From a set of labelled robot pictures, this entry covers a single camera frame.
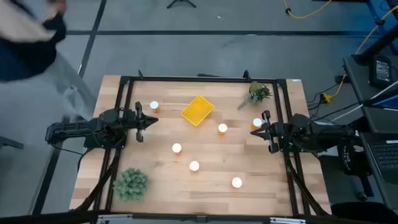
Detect black office chair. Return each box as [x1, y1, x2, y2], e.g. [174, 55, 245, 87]
[330, 201, 398, 224]

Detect black power adapter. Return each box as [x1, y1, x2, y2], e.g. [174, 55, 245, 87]
[369, 55, 393, 90]

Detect black tripod foot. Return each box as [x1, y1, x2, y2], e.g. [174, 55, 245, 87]
[166, 0, 197, 9]

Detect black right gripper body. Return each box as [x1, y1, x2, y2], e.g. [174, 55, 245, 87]
[262, 110, 293, 154]

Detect black metal table frame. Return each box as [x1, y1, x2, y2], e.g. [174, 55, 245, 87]
[70, 70, 332, 218]

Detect succulent plant with trailing strands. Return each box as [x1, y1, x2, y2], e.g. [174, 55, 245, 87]
[237, 80, 274, 111]

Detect person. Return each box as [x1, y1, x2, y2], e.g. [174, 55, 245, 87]
[0, 0, 97, 122]

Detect black stool with white lettering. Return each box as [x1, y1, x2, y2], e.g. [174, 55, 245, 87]
[337, 136, 376, 200]

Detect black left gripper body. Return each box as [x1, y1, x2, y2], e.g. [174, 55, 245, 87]
[123, 101, 144, 143]

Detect black side desk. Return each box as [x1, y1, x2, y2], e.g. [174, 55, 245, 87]
[343, 54, 398, 209]

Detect black crossbeam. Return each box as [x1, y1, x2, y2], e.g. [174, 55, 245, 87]
[0, 210, 398, 224]

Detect black laptop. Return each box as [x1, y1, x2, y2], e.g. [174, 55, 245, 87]
[368, 139, 398, 184]

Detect dark grey chair leg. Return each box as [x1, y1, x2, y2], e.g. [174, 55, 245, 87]
[0, 136, 25, 150]

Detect white cable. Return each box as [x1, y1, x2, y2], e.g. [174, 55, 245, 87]
[329, 80, 398, 123]

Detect blue panel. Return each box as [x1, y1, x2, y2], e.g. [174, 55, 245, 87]
[363, 93, 398, 111]

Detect yellow floor cable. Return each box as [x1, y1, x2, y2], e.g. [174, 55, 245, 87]
[282, 0, 333, 19]

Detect black diagonal pole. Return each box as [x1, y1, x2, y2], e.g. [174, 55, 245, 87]
[353, 24, 398, 66]

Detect yellow extension cable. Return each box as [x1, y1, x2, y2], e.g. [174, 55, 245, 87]
[322, 4, 398, 105]

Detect blue metal frame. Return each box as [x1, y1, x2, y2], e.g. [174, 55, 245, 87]
[366, 0, 398, 55]

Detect bushy green potted plant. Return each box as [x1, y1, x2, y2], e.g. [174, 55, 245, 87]
[112, 167, 150, 202]

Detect yellow plastic basket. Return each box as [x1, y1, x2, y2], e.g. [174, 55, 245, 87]
[180, 95, 215, 128]

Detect silver bracket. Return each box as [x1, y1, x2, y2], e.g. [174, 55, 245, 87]
[269, 217, 307, 224]
[96, 213, 133, 224]

